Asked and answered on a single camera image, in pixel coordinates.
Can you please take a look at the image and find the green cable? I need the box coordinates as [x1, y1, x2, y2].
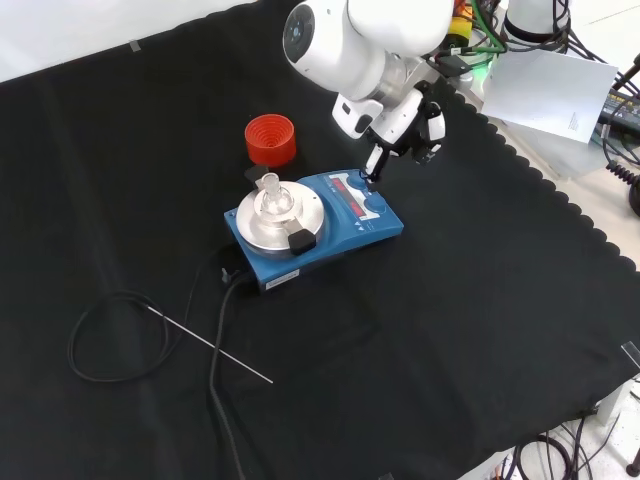
[469, 0, 507, 53]

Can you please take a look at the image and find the white wrist camera shell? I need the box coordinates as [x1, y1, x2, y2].
[331, 93, 385, 142]

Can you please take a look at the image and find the red ribbed flask ring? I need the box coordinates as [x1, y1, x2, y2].
[243, 113, 298, 168]

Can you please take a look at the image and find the heater with blue base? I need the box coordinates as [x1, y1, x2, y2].
[222, 168, 406, 297]

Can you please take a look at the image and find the thin metal temperature probe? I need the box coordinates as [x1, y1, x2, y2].
[146, 306, 275, 386]

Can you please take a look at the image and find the pale board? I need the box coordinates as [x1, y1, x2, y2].
[481, 48, 621, 147]

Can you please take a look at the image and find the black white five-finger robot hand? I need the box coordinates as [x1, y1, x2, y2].
[363, 81, 448, 183]

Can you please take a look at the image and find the yellow stop button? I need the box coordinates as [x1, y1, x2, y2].
[445, 15, 474, 50]

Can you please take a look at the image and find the black bench cloth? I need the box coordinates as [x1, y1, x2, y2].
[0, 0, 640, 480]

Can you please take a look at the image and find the black coiled cable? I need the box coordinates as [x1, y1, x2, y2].
[603, 158, 640, 218]

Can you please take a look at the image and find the thick black power cable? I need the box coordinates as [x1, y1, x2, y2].
[206, 272, 262, 480]

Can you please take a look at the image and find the clear round-bottom glass flask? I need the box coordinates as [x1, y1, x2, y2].
[254, 173, 297, 227]

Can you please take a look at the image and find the thin black probe cable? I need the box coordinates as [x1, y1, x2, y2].
[68, 243, 232, 384]

